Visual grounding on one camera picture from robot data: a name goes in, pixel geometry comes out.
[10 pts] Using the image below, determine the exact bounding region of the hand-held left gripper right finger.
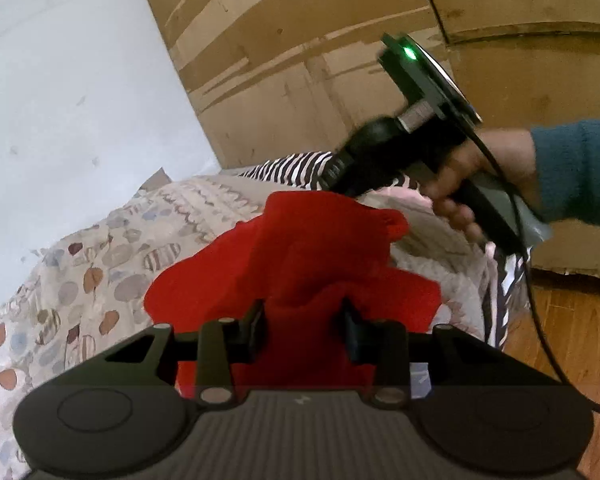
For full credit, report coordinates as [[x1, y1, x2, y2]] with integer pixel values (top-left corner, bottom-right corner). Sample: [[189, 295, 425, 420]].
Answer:
[[341, 297, 511, 408]]

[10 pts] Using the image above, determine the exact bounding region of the red knit garment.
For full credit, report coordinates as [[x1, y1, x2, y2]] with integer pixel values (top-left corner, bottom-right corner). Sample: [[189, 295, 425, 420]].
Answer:
[[143, 191, 442, 401]]

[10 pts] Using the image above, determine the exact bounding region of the pink cloth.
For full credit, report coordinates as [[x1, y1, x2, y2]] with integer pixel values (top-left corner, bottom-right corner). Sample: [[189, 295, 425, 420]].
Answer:
[[360, 175, 433, 211]]

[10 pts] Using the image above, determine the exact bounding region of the black white striped cloth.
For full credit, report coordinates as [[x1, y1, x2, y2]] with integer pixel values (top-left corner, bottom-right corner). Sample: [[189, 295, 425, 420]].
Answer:
[[235, 150, 531, 352]]

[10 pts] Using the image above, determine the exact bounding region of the person's right hand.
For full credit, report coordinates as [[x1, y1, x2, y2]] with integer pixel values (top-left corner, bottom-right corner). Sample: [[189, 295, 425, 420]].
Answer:
[[422, 129, 541, 241]]

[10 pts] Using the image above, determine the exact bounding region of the patterned bed quilt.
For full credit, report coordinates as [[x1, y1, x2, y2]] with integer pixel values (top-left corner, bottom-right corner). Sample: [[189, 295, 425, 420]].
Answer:
[[0, 175, 491, 480]]

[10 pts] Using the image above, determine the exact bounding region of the black cable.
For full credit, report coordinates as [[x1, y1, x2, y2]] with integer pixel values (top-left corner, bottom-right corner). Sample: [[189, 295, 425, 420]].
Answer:
[[467, 127, 600, 417]]

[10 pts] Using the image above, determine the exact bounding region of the person's right forearm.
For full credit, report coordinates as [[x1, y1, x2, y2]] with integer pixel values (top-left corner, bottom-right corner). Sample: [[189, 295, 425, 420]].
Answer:
[[530, 119, 600, 224]]

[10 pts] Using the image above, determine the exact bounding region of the brown cardboard sheet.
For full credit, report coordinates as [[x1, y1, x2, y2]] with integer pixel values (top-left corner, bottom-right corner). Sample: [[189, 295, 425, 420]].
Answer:
[[132, 0, 600, 281]]

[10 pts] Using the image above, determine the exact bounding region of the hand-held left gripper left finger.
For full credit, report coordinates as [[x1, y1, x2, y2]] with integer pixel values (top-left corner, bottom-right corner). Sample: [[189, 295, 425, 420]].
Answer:
[[102, 299, 267, 406]]

